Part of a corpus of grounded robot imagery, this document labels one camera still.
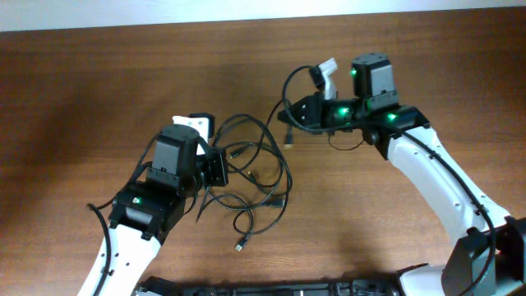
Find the black cable long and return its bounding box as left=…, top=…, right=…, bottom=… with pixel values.
left=196, top=114, right=293, bottom=238

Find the black cable short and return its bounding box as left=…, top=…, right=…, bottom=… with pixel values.
left=205, top=193, right=255, bottom=252

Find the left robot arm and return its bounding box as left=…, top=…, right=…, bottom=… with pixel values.
left=79, top=118, right=228, bottom=295

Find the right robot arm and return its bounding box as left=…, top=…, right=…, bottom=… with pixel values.
left=278, top=53, right=525, bottom=295

